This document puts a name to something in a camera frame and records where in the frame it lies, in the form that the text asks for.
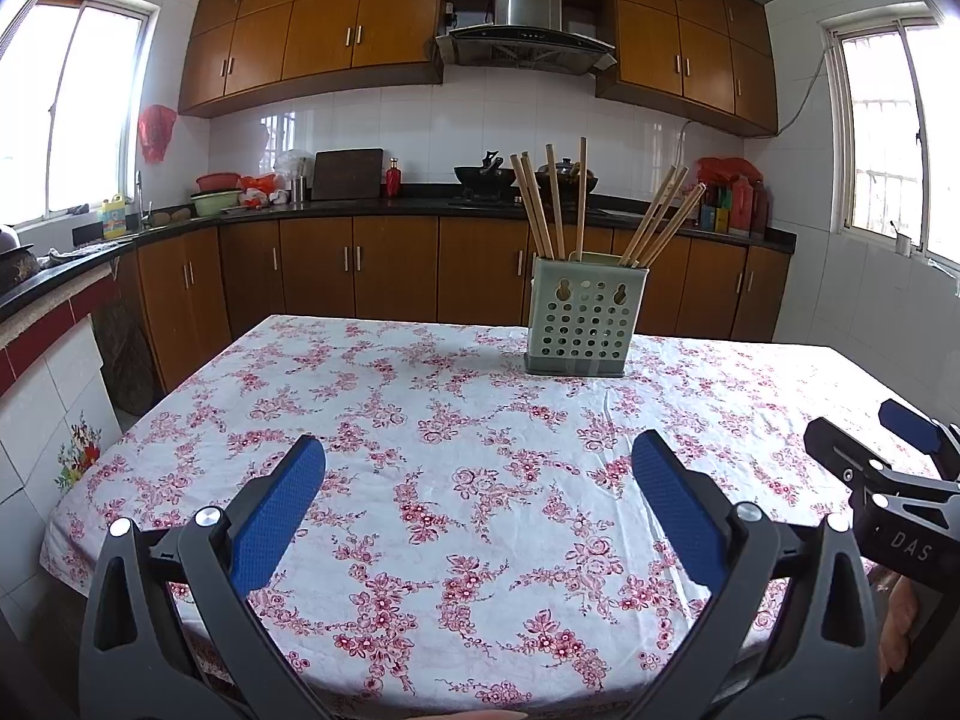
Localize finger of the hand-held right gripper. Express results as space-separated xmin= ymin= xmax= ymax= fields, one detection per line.
xmin=804 ymin=418 xmax=901 ymax=496
xmin=877 ymin=399 xmax=960 ymax=475

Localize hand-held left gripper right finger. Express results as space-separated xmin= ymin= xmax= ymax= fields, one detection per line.
xmin=622 ymin=431 xmax=882 ymax=720

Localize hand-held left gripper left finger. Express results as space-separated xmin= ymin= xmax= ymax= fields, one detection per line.
xmin=79 ymin=433 xmax=331 ymax=720

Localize green perforated utensil holder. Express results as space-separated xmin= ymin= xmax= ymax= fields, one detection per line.
xmin=525 ymin=251 xmax=635 ymax=377

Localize wooden chopstick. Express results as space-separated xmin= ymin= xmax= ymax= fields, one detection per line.
xmin=544 ymin=142 xmax=568 ymax=262
xmin=627 ymin=166 xmax=689 ymax=268
xmin=619 ymin=165 xmax=678 ymax=266
xmin=521 ymin=152 xmax=556 ymax=260
xmin=634 ymin=181 xmax=704 ymax=269
xmin=575 ymin=136 xmax=588 ymax=262
xmin=510 ymin=154 xmax=548 ymax=260
xmin=642 ymin=184 xmax=709 ymax=271

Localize person's right hand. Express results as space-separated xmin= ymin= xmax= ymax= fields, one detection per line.
xmin=877 ymin=577 xmax=922 ymax=683

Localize floral tablecloth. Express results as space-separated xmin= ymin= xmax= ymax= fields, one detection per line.
xmin=41 ymin=313 xmax=960 ymax=717

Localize wooden base cabinets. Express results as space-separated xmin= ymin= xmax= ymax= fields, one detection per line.
xmin=112 ymin=214 xmax=792 ymax=395

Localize window with cup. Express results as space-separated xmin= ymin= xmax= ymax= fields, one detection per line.
xmin=821 ymin=15 xmax=960 ymax=267

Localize black countertop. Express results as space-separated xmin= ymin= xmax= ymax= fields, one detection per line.
xmin=0 ymin=195 xmax=796 ymax=323

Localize green basin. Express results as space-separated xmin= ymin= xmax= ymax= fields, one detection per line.
xmin=190 ymin=190 xmax=242 ymax=217

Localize dark chopping board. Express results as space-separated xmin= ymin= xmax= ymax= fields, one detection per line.
xmin=311 ymin=148 xmax=385 ymax=201

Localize white plastic bag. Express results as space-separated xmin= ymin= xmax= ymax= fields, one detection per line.
xmin=274 ymin=150 xmax=313 ymax=188

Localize dark pot with lid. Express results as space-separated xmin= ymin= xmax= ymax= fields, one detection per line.
xmin=551 ymin=157 xmax=599 ymax=194

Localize dark cooking pot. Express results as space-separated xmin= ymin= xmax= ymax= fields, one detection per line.
xmin=0 ymin=225 xmax=40 ymax=295

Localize black wok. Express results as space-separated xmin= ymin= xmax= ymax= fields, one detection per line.
xmin=454 ymin=151 xmax=518 ymax=190

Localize hanging red plastic bag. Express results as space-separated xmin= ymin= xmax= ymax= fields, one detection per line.
xmin=139 ymin=105 xmax=179 ymax=164

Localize window with sliding panes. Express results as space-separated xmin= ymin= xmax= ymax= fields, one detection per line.
xmin=0 ymin=0 xmax=162 ymax=232

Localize steel range hood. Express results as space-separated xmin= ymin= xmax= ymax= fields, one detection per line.
xmin=436 ymin=0 xmax=617 ymax=76

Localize wall cable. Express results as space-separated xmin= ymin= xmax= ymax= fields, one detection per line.
xmin=778 ymin=45 xmax=835 ymax=137

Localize wooden wall cabinets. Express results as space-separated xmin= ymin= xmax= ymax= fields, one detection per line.
xmin=178 ymin=0 xmax=779 ymax=137

